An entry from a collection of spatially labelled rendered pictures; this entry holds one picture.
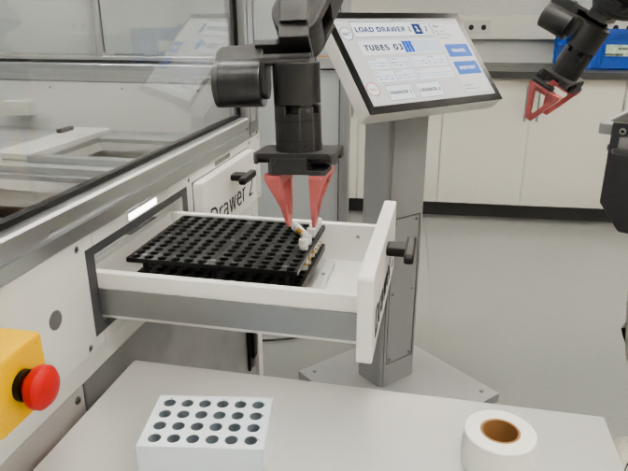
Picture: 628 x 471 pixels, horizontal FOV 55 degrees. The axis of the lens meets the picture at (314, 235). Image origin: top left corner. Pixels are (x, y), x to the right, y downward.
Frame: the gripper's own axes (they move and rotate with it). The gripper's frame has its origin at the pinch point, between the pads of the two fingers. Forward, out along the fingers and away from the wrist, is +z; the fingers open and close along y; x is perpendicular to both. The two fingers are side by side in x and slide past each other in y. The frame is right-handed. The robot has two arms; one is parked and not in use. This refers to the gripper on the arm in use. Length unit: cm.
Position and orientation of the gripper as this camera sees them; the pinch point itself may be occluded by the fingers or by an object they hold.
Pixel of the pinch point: (301, 220)
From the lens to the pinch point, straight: 77.2
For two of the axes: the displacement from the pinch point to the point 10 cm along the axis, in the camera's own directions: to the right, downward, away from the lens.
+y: 9.8, 0.4, -2.1
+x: 2.1, -3.0, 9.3
